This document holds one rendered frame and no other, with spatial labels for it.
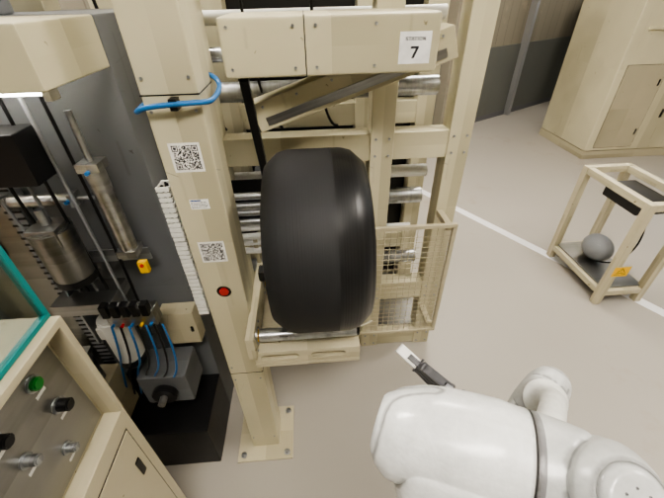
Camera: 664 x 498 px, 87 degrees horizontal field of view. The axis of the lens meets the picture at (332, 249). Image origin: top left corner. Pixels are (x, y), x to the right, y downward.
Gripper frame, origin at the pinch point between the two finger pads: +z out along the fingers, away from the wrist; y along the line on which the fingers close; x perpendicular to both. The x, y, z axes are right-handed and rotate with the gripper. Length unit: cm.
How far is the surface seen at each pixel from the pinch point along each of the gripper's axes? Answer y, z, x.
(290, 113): -13, 80, 32
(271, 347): 19.1, 33.9, -25.2
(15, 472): -21, 44, -76
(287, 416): 104, 19, -44
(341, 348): 18.5, 16.4, -9.1
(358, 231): -26.6, 29.5, 8.2
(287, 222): -28, 43, -3
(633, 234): 85, -63, 173
